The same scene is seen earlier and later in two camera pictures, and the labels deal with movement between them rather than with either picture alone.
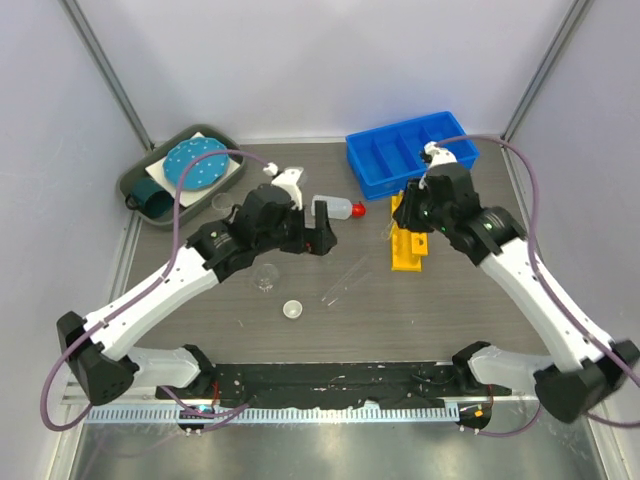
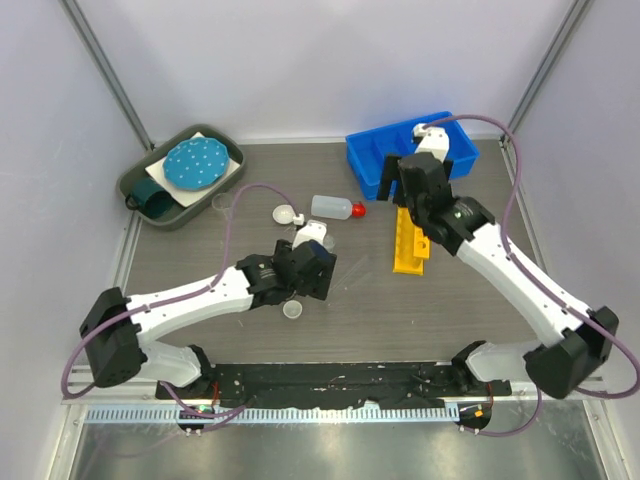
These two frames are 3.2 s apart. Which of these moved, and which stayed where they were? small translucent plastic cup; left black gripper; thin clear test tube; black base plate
Moved: left black gripper
Stayed: black base plate; thin clear test tube; small translucent plastic cup
